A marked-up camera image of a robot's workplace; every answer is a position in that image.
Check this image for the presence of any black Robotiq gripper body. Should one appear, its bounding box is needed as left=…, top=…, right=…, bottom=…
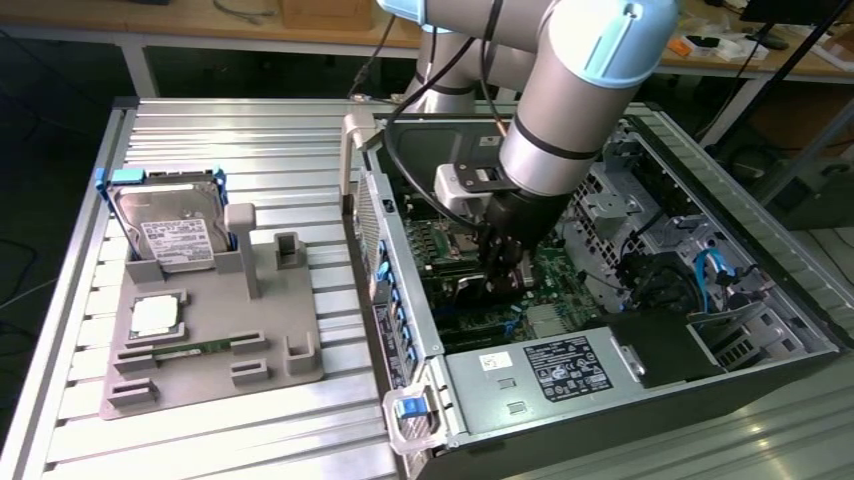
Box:
left=482, top=189, right=577, bottom=250

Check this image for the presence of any black RAM slot bank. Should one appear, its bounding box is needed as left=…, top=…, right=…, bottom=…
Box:
left=425, top=262, right=486, bottom=286
left=402, top=194, right=446, bottom=224

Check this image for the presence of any CPU socket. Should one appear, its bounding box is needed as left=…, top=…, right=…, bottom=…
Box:
left=442, top=227, right=489, bottom=257

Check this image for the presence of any green motherboard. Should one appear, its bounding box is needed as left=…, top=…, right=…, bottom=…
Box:
left=403, top=192, right=602, bottom=354

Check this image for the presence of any silver chipset heatsink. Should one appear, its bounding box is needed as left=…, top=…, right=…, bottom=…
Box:
left=529, top=304, right=571, bottom=337

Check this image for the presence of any silver drive cage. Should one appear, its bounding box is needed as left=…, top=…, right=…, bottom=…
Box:
left=566, top=144, right=673, bottom=311

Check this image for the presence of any grey power supply unit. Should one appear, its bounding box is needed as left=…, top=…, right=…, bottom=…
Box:
left=442, top=329, right=647, bottom=435

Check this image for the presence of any open black PC case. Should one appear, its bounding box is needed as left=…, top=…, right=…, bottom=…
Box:
left=337, top=102, right=854, bottom=480

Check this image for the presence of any clear latch with blue tab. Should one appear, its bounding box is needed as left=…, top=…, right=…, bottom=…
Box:
left=383, top=383, right=447, bottom=455

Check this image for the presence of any grey parts rack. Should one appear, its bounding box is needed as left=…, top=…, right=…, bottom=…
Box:
left=99, top=202, right=329, bottom=421

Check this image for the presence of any green RAM stick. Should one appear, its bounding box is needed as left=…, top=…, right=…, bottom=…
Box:
left=150, top=339, right=236, bottom=359

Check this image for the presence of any hard disk in blue caddy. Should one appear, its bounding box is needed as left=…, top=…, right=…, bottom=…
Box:
left=92, top=164, right=235, bottom=275

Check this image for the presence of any silver CPU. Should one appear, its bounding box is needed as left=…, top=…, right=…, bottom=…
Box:
left=130, top=297, right=187, bottom=340

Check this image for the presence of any black stand pole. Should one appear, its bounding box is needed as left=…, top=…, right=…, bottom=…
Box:
left=753, top=0, right=854, bottom=201

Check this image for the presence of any wooden desk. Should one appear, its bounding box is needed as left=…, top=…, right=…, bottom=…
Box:
left=0, top=0, right=854, bottom=84

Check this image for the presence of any black camera cable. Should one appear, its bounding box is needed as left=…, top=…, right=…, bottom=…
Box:
left=385, top=0, right=519, bottom=231

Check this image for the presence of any blue disk wire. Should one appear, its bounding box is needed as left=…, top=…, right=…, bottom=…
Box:
left=692, top=247, right=744, bottom=315

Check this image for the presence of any black cable with connector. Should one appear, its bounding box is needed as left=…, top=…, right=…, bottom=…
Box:
left=346, top=14, right=402, bottom=104

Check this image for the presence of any grey cable loop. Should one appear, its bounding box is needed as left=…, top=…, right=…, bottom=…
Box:
left=212, top=0, right=279, bottom=26

